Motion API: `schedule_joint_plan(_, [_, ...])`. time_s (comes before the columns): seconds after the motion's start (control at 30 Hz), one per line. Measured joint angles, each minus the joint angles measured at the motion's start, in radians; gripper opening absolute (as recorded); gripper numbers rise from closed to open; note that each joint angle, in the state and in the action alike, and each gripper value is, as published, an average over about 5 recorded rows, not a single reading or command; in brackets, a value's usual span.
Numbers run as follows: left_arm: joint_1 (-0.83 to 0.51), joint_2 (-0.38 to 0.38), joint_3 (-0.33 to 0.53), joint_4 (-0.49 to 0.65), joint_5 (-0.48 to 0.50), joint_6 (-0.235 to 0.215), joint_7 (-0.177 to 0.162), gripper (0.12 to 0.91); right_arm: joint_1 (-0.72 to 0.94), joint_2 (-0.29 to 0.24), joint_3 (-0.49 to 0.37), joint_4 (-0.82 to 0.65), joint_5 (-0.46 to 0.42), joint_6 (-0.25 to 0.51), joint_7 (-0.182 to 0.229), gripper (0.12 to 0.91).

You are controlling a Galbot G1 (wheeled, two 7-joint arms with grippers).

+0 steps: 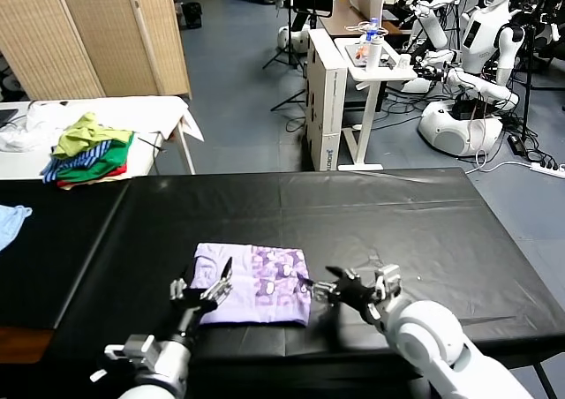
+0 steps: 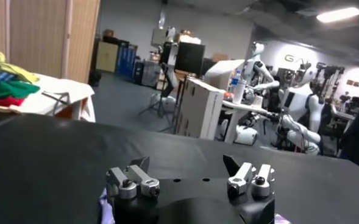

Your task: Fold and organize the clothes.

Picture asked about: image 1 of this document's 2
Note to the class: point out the crumpled white garment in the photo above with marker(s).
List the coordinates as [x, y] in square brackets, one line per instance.
[39, 121]

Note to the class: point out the clear blue-capped water bottle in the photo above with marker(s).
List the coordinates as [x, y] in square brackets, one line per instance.
[373, 28]

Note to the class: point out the narrow black table cover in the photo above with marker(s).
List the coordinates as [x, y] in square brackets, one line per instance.
[48, 222]

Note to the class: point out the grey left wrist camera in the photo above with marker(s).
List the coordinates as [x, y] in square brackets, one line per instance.
[141, 350]

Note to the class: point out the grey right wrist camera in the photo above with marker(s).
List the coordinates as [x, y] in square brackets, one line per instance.
[390, 277]

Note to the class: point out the white thermos bottle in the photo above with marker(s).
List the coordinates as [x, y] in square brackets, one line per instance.
[373, 57]

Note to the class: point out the tall white cardboard box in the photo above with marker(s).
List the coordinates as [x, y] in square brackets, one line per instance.
[331, 121]

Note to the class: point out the light blue garment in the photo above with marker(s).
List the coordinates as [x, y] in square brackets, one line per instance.
[11, 227]

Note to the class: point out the lime green garment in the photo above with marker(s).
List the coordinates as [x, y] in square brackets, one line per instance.
[79, 134]

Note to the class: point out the dark green garment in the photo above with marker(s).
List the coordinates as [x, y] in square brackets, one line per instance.
[112, 156]

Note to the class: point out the bamboo folding screen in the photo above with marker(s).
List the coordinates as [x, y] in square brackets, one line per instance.
[88, 28]

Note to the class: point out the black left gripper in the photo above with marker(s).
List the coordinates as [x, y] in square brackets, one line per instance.
[190, 302]

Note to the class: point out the large black plastic table cover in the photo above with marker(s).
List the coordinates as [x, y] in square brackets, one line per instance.
[485, 222]

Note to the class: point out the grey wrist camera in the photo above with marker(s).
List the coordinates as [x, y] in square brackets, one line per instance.
[141, 350]
[390, 277]

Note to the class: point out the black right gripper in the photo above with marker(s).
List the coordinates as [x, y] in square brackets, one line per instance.
[355, 297]

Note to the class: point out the black power adapter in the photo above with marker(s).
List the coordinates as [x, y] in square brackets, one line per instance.
[515, 143]

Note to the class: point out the white humanoid robot with base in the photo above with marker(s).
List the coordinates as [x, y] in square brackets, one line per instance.
[479, 41]

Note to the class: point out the blue striped garment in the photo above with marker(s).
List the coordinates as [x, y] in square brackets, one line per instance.
[75, 163]

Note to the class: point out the black stand pole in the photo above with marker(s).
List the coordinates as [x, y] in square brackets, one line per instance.
[526, 85]

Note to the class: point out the white power strip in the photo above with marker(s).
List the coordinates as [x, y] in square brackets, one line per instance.
[545, 167]

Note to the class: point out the small white robot base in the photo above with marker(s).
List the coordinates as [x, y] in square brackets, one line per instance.
[291, 39]

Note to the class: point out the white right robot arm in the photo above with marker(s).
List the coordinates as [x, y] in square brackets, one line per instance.
[428, 333]

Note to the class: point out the beige garment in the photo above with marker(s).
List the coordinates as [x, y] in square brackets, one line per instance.
[66, 187]

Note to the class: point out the small orange object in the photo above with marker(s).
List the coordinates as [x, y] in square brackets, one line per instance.
[363, 53]

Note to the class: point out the white folding table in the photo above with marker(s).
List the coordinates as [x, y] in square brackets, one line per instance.
[17, 165]

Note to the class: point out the white draped sheet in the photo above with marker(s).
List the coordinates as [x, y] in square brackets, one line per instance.
[141, 112]

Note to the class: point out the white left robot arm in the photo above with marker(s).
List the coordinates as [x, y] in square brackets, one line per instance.
[167, 368]

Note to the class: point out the black tripod stand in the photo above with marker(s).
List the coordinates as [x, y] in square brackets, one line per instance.
[313, 21]
[290, 41]

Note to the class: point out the black metal table leg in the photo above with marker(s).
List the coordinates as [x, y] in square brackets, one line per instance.
[545, 381]

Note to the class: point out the red garment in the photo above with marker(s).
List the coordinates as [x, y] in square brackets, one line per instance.
[121, 168]

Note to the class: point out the brown wooden desk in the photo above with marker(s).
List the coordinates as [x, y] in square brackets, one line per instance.
[340, 17]

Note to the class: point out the light purple t-shirt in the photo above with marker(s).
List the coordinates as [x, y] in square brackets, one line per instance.
[260, 284]

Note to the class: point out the white side table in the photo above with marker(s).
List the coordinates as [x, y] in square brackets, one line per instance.
[368, 121]

